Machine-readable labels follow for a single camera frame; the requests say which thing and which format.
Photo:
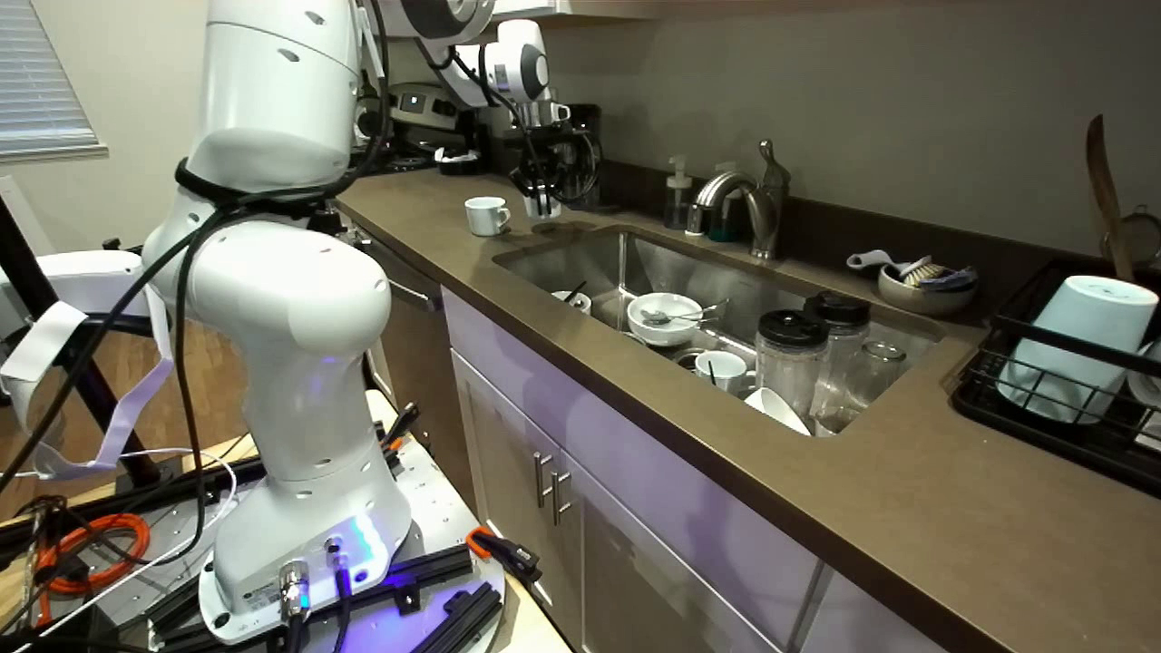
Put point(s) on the white ceramic bowl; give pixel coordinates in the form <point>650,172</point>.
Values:
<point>658,327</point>

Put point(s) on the white dish brush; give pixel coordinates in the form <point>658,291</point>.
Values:
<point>869,261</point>

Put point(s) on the small white cup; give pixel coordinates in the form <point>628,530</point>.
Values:
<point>719,374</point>

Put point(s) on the white plate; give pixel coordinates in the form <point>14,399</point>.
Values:
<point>782,414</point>

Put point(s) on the brushed steel faucet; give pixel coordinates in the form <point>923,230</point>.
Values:
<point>771,200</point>

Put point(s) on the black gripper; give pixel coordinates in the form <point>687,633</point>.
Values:
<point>565,152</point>

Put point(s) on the silver spoon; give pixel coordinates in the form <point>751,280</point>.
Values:
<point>653,316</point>

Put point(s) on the white window blind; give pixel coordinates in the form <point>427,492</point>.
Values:
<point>43,74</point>

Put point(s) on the white sponge holder bowl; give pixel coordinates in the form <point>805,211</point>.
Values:
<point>925,296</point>

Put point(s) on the small white dish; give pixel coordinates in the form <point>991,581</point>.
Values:
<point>583,308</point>

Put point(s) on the glossy counter cabinet front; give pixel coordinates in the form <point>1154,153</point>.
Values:
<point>678,530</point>

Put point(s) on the clear glass jar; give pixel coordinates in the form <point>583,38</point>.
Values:
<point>878,365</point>

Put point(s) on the stainless steel sink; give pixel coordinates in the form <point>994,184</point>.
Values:
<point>605,261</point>

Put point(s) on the brown dishwasher front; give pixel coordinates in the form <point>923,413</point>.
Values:
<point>420,365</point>

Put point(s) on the pale teal cup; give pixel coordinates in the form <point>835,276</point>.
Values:
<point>1091,327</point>

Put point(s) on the clear jar with black lid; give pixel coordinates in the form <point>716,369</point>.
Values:
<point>794,365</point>
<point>838,314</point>

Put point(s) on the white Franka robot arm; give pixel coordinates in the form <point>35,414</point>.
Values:
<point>301,314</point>

